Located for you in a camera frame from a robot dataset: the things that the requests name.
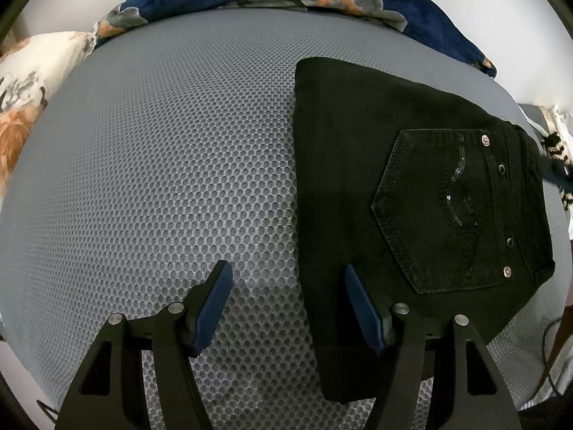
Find white floral pillow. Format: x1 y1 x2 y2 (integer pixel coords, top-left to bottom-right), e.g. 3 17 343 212
0 31 95 195

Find black white striped cloth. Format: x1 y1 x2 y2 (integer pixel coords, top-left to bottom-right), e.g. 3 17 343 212
539 131 572 211

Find grey white fabric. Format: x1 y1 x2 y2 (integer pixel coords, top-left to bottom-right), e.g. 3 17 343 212
520 104 572 148

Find black cable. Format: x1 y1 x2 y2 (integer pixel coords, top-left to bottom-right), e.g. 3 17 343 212
529 314 573 409

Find grey mesh mattress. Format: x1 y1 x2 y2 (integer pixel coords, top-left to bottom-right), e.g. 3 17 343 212
1 9 571 429

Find black denim pants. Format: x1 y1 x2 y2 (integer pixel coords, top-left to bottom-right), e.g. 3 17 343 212
293 57 555 404

